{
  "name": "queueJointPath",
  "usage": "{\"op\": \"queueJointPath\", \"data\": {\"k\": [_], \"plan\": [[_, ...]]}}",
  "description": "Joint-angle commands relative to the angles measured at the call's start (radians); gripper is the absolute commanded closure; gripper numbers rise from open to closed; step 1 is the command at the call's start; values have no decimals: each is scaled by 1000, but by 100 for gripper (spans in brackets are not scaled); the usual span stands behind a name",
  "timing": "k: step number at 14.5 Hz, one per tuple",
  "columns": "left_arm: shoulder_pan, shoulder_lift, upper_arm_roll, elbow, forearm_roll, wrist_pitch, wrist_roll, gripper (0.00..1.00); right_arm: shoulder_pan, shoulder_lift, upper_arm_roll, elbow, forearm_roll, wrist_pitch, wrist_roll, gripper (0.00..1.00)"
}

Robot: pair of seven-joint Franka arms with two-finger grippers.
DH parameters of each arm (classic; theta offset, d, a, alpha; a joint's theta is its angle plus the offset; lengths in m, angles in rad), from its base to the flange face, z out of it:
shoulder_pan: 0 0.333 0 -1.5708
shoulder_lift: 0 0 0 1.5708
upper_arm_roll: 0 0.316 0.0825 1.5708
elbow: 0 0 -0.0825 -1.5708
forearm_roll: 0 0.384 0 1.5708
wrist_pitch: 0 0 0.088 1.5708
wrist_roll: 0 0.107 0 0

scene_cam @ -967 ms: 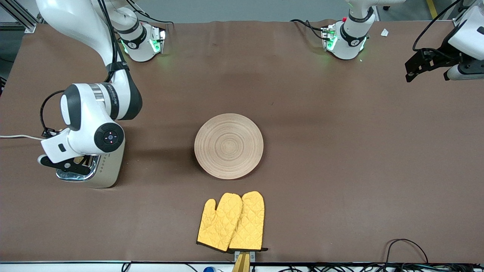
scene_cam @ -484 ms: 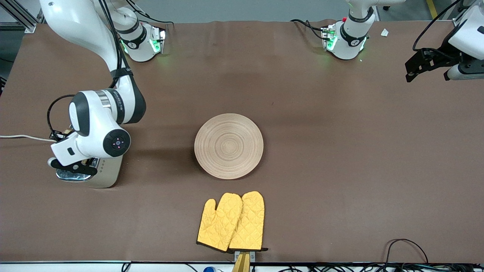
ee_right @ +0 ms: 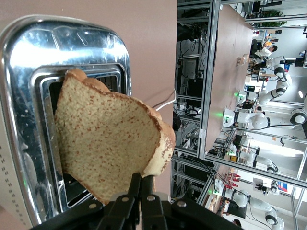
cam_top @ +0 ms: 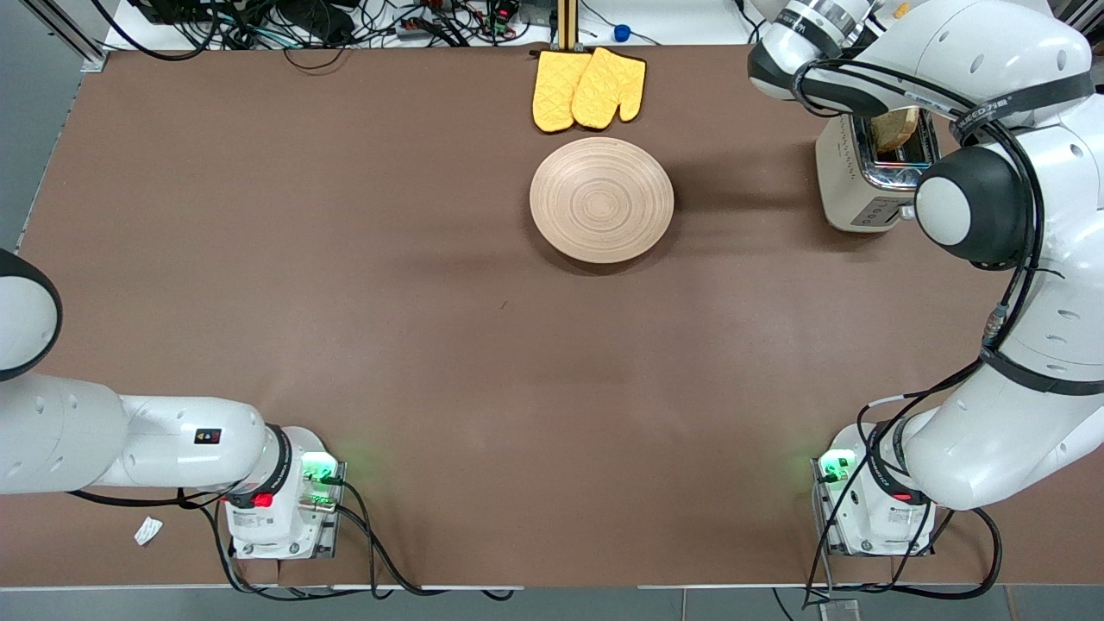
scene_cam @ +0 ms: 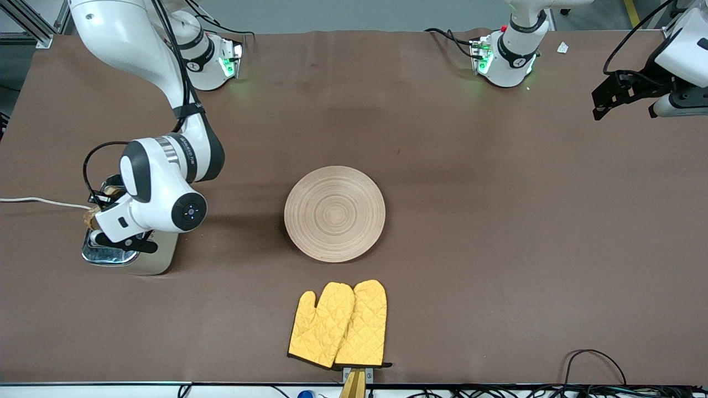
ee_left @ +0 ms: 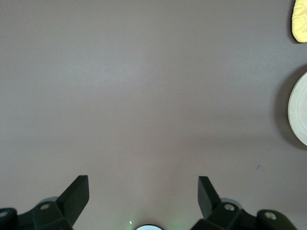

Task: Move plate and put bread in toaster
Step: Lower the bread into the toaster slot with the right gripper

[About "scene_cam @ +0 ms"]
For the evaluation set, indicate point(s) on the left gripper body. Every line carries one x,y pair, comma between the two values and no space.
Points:
640,88

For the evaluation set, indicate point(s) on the large table cover mat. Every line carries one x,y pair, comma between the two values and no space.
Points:
442,166

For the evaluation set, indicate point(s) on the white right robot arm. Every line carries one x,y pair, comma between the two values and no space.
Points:
121,33

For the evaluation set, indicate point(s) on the yellow table edge clamp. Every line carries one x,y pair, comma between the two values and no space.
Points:
354,387

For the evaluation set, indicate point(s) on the green lit base connector box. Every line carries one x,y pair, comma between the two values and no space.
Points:
480,55
232,61

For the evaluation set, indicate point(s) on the yellow quilted oven mitt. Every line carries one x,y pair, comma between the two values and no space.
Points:
323,326
368,326

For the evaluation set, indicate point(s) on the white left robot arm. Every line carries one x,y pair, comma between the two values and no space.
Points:
514,55

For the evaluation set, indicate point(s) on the round wooden plate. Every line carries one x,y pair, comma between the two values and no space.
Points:
334,213

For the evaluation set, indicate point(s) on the slice of brown bread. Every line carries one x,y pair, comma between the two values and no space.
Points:
91,218

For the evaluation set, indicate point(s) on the aluminium frame strut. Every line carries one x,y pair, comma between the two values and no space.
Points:
27,22

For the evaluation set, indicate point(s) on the small white paper scrap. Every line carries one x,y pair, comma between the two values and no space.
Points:
562,47

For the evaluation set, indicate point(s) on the cream and chrome toaster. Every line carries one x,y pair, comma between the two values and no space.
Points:
160,260

